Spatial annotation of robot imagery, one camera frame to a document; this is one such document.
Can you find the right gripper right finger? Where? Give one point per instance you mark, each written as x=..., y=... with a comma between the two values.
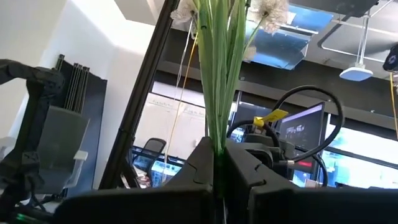
x=311, y=208

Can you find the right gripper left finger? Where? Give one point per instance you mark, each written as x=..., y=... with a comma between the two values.
x=140, y=208

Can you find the white artificial flower bunch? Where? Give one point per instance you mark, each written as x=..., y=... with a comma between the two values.
x=219, y=93

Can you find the black office chair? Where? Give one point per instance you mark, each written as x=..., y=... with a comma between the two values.
x=155, y=144

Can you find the black desk monitor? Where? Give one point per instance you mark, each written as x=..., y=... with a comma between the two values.
x=303, y=130

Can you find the black ribbed panel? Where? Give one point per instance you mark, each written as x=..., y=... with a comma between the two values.
x=93, y=124

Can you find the white pendant lamp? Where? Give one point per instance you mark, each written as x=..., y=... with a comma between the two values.
x=356, y=74

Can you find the blue ceiling panel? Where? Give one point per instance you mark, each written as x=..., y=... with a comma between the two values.
x=280, y=46

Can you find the black aluminium table frame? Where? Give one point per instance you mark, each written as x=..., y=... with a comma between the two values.
x=136, y=102

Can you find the black ceiling camera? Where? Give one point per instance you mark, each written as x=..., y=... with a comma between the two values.
x=392, y=59

